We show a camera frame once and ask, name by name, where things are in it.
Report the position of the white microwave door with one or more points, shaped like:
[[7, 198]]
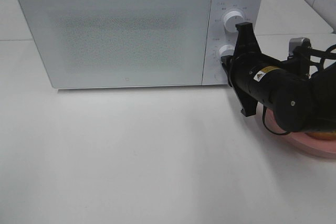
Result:
[[119, 43]]

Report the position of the burger with sesame-free bun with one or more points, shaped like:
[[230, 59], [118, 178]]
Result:
[[330, 136]]

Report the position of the upper white control knob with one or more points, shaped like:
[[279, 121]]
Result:
[[231, 18]]

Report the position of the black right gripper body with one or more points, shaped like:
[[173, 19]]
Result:
[[240, 72]]

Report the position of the white timer knob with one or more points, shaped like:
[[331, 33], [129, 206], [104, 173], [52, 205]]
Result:
[[226, 50]]

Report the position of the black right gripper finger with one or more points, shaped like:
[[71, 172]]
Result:
[[248, 103], [246, 41]]

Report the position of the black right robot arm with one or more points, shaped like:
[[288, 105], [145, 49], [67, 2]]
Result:
[[298, 104]]

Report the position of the pink round plate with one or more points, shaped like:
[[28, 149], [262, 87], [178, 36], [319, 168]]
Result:
[[299, 140]]

